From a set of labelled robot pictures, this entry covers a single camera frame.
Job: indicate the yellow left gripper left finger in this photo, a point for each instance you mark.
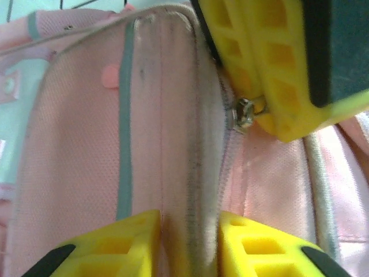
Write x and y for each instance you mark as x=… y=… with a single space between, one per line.
x=115 y=245

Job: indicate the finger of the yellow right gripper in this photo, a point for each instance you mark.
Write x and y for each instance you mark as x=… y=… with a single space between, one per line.
x=288 y=72
x=230 y=37

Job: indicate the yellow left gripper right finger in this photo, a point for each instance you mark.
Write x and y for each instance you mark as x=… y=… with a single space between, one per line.
x=259 y=251

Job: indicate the pink student backpack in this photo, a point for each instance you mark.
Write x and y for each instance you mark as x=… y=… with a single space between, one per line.
x=86 y=144

